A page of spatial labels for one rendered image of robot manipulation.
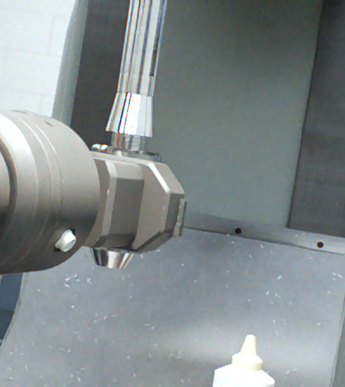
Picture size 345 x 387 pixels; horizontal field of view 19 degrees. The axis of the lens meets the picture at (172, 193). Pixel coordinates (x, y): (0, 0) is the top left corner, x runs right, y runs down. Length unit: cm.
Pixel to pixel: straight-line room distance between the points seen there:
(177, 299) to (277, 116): 21
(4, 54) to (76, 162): 467
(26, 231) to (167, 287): 52
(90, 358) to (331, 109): 34
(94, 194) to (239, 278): 47
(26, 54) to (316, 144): 420
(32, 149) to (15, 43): 469
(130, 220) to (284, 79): 47
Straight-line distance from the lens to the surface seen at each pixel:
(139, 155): 65
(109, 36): 106
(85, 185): 54
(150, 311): 100
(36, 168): 50
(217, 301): 100
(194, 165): 104
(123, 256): 67
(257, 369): 68
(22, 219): 50
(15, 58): 518
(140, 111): 66
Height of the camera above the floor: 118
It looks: 3 degrees down
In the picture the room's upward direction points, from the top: 9 degrees clockwise
